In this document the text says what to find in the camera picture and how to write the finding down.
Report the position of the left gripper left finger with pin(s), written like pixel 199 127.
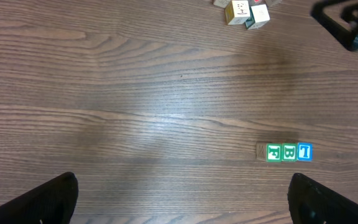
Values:
pixel 51 202

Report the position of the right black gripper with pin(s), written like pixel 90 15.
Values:
pixel 347 38

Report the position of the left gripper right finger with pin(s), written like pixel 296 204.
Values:
pixel 312 203

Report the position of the blue block letter L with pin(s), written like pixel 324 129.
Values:
pixel 305 151

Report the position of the green block letter B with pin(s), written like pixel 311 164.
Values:
pixel 289 153

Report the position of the green block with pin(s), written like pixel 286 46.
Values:
pixel 269 152

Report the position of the white block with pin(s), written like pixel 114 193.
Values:
pixel 259 16
pixel 237 12

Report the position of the yellow block lower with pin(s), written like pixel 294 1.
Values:
pixel 271 3

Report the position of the red block letter E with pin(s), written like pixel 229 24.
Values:
pixel 255 2

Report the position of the red block with circle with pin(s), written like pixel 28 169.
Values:
pixel 221 3

